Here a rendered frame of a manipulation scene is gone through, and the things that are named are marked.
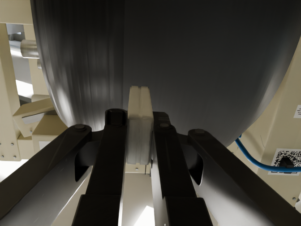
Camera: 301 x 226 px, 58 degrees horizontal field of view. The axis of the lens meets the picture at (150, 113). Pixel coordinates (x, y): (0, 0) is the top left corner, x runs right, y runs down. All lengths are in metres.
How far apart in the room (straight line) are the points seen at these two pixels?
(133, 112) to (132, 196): 5.01
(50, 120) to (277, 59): 0.82
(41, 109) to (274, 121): 0.77
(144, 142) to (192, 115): 0.18
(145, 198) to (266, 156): 4.54
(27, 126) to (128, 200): 4.11
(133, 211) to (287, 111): 4.43
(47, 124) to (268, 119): 0.69
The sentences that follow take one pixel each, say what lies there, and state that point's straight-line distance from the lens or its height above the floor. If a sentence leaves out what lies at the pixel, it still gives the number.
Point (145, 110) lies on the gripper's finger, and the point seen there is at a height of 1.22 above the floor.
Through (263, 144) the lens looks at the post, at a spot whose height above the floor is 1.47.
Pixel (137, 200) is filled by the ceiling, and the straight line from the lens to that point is 5.10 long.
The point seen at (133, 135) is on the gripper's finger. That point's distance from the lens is 0.15.
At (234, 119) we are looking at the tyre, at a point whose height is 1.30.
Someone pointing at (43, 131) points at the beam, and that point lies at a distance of 0.96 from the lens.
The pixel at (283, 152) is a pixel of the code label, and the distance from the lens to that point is 0.68.
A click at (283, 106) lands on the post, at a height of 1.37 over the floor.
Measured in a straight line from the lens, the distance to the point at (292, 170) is 0.68.
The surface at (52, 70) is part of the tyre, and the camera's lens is 0.33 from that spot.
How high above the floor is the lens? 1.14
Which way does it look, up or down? 28 degrees up
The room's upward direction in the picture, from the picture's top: 176 degrees counter-clockwise
